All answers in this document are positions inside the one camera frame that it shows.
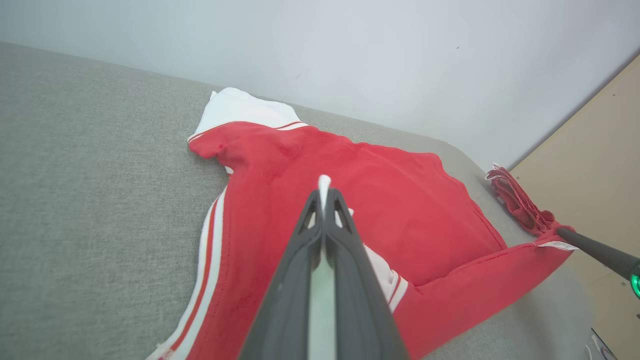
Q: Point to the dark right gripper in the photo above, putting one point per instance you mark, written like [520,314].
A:
[636,286]

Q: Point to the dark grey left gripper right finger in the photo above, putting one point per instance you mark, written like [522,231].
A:
[360,300]

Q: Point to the red white basketball jersey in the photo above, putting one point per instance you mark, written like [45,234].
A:
[360,190]

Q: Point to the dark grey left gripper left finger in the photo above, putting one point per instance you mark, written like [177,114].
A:
[287,290]

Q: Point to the grey fabric sofa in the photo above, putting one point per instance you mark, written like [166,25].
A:
[100,175]

